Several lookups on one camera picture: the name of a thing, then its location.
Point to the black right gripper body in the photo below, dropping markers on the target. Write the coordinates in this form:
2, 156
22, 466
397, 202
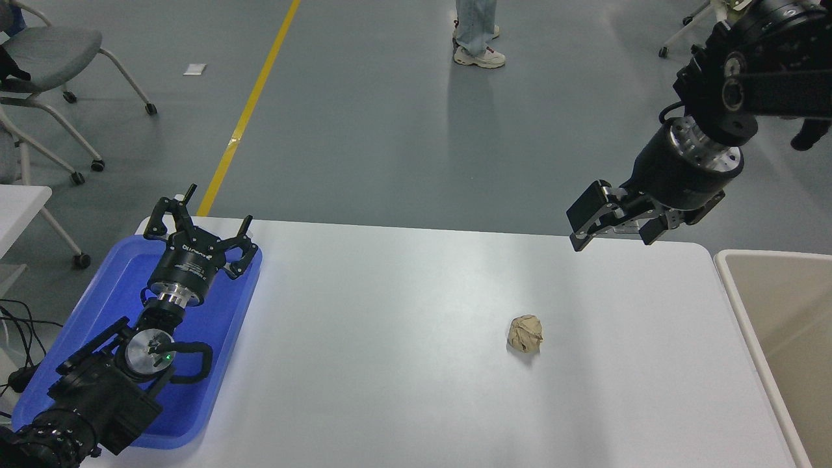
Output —
673, 179

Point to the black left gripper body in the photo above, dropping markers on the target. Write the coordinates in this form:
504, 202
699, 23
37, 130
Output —
188, 266

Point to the tan paper ball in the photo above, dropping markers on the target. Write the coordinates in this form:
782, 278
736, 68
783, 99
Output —
525, 334

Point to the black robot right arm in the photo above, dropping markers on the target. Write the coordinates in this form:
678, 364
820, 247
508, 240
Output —
767, 58

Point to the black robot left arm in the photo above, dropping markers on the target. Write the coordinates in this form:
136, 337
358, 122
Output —
97, 396

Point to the blue plastic tray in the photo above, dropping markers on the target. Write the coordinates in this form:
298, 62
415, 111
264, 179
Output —
221, 312

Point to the person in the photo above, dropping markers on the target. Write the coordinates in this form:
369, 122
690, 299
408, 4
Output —
478, 32
809, 135

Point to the white wheeled chair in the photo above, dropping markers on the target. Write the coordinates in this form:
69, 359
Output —
682, 34

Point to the white paper scrap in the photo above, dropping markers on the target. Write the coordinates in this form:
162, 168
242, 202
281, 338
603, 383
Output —
194, 69

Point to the large pale bin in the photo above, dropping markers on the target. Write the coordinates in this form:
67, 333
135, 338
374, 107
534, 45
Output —
790, 305

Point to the small white side table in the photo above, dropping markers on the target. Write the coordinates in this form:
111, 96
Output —
19, 208

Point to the grey wheeled chair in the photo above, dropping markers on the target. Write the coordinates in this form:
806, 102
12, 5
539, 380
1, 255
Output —
52, 55

